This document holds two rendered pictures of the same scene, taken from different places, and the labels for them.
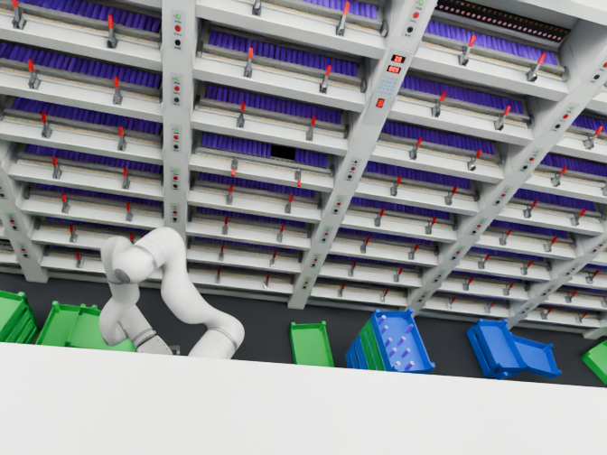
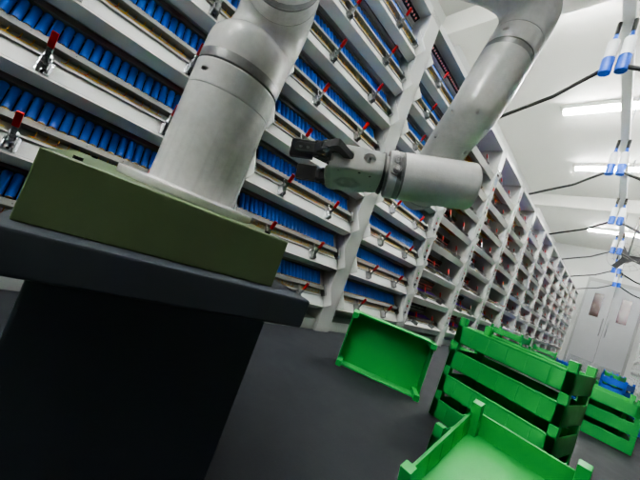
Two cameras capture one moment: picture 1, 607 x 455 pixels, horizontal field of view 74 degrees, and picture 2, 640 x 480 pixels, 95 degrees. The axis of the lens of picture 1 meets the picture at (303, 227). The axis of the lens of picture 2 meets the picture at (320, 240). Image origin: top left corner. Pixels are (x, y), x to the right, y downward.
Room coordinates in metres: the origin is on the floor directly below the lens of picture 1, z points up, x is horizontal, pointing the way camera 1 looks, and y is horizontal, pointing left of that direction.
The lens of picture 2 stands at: (1.10, 0.12, 0.34)
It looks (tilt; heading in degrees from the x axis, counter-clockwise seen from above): 3 degrees up; 153
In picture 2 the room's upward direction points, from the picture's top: 21 degrees clockwise
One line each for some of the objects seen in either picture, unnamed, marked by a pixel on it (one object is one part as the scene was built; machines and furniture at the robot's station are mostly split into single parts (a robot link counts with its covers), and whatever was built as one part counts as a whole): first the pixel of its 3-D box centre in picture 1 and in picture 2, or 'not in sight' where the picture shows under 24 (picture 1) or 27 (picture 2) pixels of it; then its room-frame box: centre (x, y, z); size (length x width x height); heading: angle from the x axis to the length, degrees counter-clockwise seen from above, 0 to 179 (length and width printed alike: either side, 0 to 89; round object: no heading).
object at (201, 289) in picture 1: (238, 283); not in sight; (1.41, 0.26, 0.03); 2.19 x 0.16 x 0.05; 105
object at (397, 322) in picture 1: (400, 340); not in sight; (1.10, -0.60, 0.44); 0.30 x 0.20 x 0.08; 23
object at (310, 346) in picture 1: (312, 349); not in sight; (1.14, -0.26, 0.04); 0.30 x 0.20 x 0.08; 24
